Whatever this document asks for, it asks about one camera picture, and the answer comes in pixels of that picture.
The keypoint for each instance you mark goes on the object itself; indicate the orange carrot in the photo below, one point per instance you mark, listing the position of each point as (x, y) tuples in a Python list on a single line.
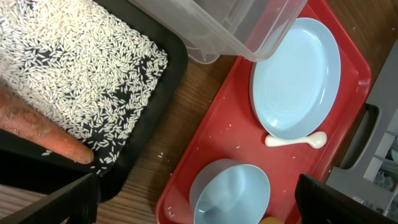
[(23, 121)]

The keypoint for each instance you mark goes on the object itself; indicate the clear plastic bin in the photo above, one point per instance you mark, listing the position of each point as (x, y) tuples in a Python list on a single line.
[(210, 28)]

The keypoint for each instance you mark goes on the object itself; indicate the black plastic tray bin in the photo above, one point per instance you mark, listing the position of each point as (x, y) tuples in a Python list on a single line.
[(22, 165)]

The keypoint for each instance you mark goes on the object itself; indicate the yellow plastic cup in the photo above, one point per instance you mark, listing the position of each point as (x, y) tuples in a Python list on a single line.
[(270, 220)]

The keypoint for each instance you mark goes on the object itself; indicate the small light blue bowl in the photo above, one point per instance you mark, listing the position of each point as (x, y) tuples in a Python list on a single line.
[(227, 191)]

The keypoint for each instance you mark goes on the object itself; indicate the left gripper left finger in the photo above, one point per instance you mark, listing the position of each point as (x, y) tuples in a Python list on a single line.
[(76, 202)]

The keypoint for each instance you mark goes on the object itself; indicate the large light blue plate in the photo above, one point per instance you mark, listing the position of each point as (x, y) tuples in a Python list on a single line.
[(293, 91)]

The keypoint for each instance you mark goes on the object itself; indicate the red serving tray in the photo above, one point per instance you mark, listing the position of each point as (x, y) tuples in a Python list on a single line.
[(231, 130)]

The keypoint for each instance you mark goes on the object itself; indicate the white plastic spoon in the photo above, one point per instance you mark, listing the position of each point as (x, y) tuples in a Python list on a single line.
[(315, 140)]

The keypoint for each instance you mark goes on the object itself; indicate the white rice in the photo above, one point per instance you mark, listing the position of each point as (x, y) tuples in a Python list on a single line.
[(82, 67)]

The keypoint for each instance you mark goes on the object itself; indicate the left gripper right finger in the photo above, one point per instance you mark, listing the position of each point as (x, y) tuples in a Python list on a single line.
[(321, 204)]

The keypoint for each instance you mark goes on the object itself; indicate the grey dishwasher rack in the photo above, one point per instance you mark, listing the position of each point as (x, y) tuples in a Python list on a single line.
[(375, 137)]

